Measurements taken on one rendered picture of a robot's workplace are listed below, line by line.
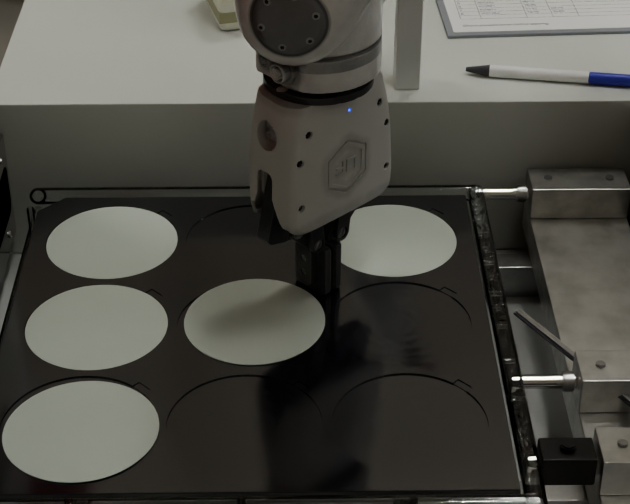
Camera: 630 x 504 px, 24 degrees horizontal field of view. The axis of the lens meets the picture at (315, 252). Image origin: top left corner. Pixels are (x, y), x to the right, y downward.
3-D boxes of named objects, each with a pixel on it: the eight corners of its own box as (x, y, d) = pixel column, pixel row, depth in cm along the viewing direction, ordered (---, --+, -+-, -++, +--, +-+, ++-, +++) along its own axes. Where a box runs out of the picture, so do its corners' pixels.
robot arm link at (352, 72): (311, 75, 91) (311, 117, 93) (408, 32, 96) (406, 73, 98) (224, 33, 96) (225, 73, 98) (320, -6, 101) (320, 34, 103)
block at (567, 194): (529, 218, 119) (532, 187, 117) (524, 196, 122) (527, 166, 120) (627, 218, 119) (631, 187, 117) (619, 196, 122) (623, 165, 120)
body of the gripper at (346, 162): (301, 105, 92) (302, 251, 99) (411, 55, 98) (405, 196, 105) (224, 66, 97) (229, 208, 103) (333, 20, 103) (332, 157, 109)
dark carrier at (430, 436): (-38, 502, 90) (-39, 495, 89) (41, 203, 118) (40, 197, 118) (520, 497, 90) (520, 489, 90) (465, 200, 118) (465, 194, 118)
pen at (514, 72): (465, 66, 121) (637, 78, 119) (466, 61, 121) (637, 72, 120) (465, 77, 121) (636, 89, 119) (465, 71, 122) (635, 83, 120)
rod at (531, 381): (512, 396, 99) (514, 380, 98) (509, 383, 100) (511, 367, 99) (579, 395, 99) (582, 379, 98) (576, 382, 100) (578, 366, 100)
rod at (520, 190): (475, 205, 119) (476, 190, 118) (473, 196, 120) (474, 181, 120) (531, 205, 119) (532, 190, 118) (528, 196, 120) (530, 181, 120)
